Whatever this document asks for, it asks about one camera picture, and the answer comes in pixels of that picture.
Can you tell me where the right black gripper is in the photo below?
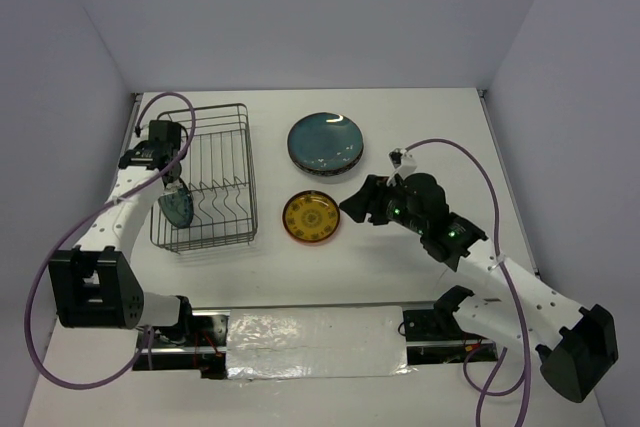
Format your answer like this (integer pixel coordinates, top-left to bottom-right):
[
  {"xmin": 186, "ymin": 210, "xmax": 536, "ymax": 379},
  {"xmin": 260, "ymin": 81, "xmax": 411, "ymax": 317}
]
[{"xmin": 338, "ymin": 174, "xmax": 426, "ymax": 234}]

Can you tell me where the amber brown small plate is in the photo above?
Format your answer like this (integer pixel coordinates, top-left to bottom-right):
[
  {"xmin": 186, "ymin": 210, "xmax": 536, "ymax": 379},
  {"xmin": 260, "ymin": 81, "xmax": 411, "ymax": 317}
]
[{"xmin": 281, "ymin": 190, "xmax": 341, "ymax": 240}]

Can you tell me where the dark green plate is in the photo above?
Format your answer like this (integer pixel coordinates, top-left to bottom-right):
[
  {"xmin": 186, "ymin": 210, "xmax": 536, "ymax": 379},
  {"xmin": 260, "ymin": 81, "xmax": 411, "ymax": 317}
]
[{"xmin": 286, "ymin": 112, "xmax": 364, "ymax": 168}]

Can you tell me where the orange plastic plate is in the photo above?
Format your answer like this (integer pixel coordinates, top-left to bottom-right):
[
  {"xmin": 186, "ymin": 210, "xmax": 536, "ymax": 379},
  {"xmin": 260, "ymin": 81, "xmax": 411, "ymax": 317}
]
[{"xmin": 289, "ymin": 235, "xmax": 336, "ymax": 247}]

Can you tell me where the blue floral celadon plate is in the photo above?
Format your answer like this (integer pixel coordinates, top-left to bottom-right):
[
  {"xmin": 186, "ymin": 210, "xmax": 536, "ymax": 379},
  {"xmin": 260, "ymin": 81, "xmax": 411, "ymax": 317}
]
[{"xmin": 158, "ymin": 179, "xmax": 194, "ymax": 229}]

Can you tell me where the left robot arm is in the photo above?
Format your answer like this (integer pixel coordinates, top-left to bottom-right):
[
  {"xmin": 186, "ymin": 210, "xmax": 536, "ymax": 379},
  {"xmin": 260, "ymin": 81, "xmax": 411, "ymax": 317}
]
[{"xmin": 48, "ymin": 120, "xmax": 196, "ymax": 346}]

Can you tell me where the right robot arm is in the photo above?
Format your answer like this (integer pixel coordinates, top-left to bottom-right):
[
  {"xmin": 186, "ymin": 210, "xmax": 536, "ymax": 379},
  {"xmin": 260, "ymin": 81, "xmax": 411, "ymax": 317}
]
[{"xmin": 339, "ymin": 173, "xmax": 618, "ymax": 403}]

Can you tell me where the silver foil tape sheet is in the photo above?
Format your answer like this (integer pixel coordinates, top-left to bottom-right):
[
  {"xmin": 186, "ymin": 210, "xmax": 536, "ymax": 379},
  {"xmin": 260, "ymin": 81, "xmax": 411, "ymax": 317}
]
[{"xmin": 225, "ymin": 306, "xmax": 410, "ymax": 380}]

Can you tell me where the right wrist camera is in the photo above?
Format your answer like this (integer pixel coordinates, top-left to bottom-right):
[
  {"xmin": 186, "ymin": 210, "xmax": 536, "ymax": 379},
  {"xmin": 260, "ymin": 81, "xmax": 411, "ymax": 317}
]
[{"xmin": 386, "ymin": 148, "xmax": 417, "ymax": 186}]

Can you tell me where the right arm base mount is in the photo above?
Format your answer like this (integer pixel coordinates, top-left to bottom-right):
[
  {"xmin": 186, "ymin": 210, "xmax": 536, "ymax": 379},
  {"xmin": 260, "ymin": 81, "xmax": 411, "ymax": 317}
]
[{"xmin": 397, "ymin": 286, "xmax": 498, "ymax": 367}]

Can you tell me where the wire dish rack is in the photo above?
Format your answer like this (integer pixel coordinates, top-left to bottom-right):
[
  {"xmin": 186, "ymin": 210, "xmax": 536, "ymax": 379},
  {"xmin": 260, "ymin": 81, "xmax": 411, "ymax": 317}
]
[{"xmin": 150, "ymin": 103, "xmax": 258, "ymax": 253}]

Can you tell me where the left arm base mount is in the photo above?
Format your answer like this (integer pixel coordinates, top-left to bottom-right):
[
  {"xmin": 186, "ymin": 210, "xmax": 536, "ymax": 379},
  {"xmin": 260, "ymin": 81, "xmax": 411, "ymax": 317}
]
[{"xmin": 132, "ymin": 309, "xmax": 231, "ymax": 380}]

